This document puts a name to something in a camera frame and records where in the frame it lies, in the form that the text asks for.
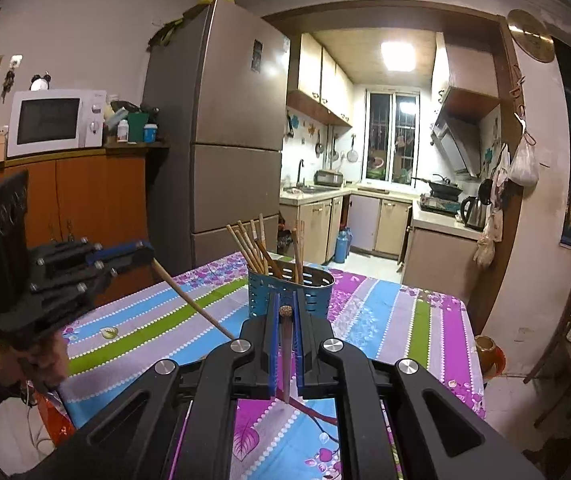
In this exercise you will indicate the kitchen wall cabinets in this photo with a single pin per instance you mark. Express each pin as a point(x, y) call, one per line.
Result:
point(320, 80)

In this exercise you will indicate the striped floral tablecloth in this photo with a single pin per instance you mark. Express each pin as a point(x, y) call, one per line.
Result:
point(380, 310)

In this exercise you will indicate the blue white jar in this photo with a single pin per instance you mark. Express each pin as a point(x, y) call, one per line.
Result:
point(150, 133)

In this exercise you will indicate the perforated metal utensil holder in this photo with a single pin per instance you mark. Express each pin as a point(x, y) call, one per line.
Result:
point(310, 290)

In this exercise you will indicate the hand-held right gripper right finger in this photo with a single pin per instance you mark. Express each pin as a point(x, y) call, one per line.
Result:
point(300, 360)

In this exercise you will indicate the beige window base cabinets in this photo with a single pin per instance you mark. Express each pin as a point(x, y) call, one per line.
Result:
point(383, 227)

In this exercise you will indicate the orange wooden cabinet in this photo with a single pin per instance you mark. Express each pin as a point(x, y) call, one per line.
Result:
point(100, 200)

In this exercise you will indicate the red plastic bag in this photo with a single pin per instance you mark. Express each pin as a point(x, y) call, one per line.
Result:
point(55, 420)

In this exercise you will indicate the white plastic bag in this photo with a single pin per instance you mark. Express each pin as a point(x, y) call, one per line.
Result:
point(524, 165)

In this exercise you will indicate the white pill bottle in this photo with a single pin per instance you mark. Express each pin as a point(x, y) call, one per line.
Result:
point(123, 131)

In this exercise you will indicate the black hanging ladle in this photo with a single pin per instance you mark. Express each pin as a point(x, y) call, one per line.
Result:
point(485, 191)

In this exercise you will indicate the bunch of chopsticks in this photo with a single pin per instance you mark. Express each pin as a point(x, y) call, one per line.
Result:
point(259, 262)

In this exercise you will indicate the kitchen faucet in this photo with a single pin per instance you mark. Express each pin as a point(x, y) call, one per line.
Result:
point(300, 172)

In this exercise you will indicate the square ceiling light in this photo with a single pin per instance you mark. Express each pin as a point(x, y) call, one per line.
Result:
point(398, 56)

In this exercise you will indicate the person's left hand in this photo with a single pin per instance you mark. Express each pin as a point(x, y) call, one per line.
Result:
point(55, 360)

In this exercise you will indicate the grey tall refrigerator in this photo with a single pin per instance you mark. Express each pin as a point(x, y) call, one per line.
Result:
point(230, 110)

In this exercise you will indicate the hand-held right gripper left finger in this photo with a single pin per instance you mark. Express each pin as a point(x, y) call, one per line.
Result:
point(274, 360)

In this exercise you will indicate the metal range hood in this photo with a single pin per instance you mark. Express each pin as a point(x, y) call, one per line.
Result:
point(463, 135)

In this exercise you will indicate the gas stove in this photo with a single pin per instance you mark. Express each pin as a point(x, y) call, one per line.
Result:
point(438, 206)

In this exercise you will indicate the barred kitchen window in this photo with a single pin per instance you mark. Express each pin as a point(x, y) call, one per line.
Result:
point(393, 135)

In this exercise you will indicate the steel electric kettle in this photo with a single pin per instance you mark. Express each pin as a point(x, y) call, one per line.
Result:
point(474, 212)

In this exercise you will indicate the white microwave oven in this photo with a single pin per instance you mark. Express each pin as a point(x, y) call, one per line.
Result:
point(50, 122)

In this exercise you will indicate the hanging pan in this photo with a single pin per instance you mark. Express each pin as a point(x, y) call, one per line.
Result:
point(319, 148)
point(334, 154)

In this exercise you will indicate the orange clay pot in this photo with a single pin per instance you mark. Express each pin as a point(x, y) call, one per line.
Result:
point(490, 355)

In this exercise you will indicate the black wok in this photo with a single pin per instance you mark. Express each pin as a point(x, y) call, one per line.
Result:
point(443, 188)

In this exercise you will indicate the beige hanging bag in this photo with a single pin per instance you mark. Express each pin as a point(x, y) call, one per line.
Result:
point(488, 245)

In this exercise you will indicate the round gold wall plate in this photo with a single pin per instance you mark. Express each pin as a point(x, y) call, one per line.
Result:
point(532, 35)

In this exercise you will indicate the dark fridge sticker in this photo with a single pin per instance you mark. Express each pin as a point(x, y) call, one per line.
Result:
point(257, 55)

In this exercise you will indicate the panda figurine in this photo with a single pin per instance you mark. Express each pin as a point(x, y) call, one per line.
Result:
point(40, 82)

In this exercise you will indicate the green plastic container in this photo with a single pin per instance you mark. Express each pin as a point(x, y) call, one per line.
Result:
point(138, 127)

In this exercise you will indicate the brown wooden chopstick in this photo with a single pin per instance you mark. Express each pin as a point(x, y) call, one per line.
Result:
point(285, 360)
point(195, 301)

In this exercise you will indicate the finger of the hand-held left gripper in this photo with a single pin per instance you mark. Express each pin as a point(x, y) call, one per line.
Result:
point(75, 285)
point(115, 255)

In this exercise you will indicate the hanging strainer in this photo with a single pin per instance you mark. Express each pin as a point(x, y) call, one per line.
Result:
point(353, 155)

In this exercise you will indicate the dark green cloth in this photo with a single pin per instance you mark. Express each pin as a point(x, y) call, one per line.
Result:
point(163, 35)

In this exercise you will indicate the beige stove base cabinet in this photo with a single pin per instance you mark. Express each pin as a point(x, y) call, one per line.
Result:
point(440, 265)

